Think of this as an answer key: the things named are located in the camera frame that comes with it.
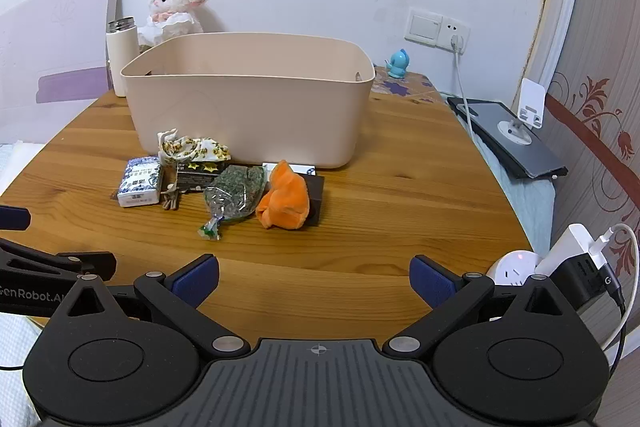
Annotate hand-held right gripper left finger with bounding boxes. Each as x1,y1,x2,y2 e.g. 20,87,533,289
44,254,251,361

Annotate dark grey tablet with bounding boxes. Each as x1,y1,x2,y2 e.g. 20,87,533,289
447,96,569,180

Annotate small blue toy figure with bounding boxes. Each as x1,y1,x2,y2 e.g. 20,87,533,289
387,49,410,80

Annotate floral tablecloth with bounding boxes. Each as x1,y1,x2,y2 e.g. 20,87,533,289
369,65,447,102

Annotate black charger block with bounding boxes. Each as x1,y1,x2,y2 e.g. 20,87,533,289
549,257,627,314

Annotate white plush lamb toy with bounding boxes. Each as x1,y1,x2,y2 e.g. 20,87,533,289
137,0,210,48

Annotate white charging cable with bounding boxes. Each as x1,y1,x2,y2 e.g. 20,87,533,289
589,222,640,354

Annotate black packet with gold stars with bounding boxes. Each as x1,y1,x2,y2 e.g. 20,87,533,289
175,160,226,194

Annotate white wall socket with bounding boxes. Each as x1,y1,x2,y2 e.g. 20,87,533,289
439,15,472,54

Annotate black box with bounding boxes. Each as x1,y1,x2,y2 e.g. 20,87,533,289
294,173,326,228

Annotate round white power strip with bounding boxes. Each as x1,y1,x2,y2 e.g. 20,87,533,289
484,249,542,289

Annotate white plug with cable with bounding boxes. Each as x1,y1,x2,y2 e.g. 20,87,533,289
450,34,483,145

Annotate white charger block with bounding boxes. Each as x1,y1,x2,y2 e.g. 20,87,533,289
537,223,609,279

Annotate lilac bed headboard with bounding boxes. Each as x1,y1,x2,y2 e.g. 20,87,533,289
0,0,124,146

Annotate orange plush cloth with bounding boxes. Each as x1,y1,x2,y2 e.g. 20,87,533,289
255,160,312,231

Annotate small brown wooden figure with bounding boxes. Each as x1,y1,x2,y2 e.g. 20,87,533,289
159,181,181,212

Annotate clear bag of green herbs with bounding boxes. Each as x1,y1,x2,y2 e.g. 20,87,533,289
196,164,266,241

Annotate white door frame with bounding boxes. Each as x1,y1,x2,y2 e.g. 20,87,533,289
519,0,587,108

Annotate white wall switch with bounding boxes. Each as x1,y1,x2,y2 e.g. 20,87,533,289
404,7,444,46

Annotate floral cloth pouch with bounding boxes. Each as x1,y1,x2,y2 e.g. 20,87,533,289
157,128,234,166

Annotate black charging cable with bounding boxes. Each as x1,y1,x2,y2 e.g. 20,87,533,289
606,291,629,370

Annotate blue and white box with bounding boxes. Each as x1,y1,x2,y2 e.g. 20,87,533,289
117,155,165,210

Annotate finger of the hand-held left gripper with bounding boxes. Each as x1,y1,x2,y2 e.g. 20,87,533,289
0,205,32,232
0,239,117,281

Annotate white phone stand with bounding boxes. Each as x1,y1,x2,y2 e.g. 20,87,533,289
497,78,547,146

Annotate beige plastic storage bin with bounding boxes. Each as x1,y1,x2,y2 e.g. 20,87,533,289
120,32,377,170

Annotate white thermos bottle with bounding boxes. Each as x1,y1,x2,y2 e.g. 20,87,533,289
105,18,141,98

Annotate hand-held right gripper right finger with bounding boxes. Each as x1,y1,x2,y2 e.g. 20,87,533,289
382,255,582,361

